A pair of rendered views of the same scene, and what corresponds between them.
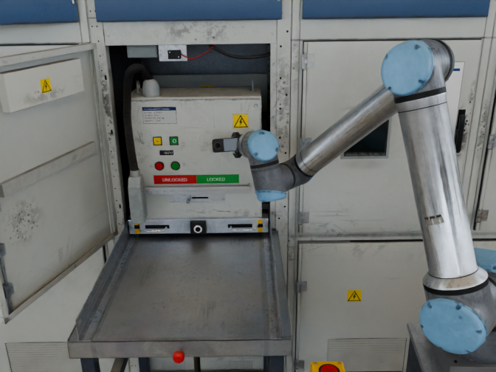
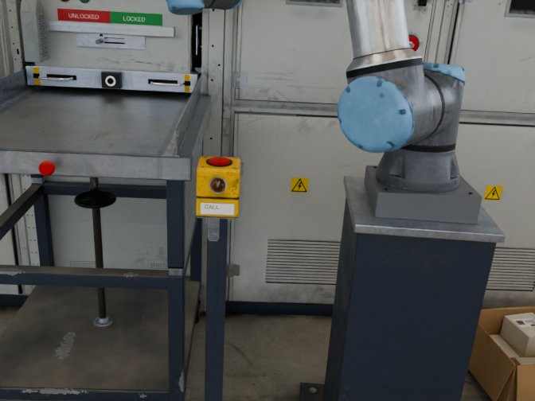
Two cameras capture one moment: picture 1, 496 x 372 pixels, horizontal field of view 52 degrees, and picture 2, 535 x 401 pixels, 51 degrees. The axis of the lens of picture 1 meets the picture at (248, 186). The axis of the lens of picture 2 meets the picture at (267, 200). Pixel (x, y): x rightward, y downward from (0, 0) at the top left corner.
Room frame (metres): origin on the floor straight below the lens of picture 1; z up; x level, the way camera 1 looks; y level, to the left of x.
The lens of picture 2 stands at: (-0.06, -0.22, 1.24)
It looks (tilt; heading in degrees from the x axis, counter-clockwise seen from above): 22 degrees down; 357
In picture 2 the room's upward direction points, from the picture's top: 3 degrees clockwise
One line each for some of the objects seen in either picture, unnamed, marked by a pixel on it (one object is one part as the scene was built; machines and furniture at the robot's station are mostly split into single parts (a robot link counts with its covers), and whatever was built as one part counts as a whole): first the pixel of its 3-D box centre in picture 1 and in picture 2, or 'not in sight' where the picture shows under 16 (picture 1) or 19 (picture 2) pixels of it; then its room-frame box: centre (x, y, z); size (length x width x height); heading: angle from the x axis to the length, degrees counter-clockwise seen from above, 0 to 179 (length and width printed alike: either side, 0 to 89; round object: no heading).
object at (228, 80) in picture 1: (207, 94); not in sight; (2.44, 0.19, 1.28); 0.58 x 0.02 x 0.19; 90
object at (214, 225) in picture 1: (198, 223); (114, 78); (1.80, 0.19, 0.89); 0.54 x 0.05 x 0.06; 90
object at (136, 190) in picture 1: (137, 198); (34, 30); (1.71, 0.40, 1.04); 0.08 x 0.05 x 0.17; 0
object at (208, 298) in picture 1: (192, 283); (91, 125); (1.49, 0.19, 0.82); 0.68 x 0.62 x 0.06; 0
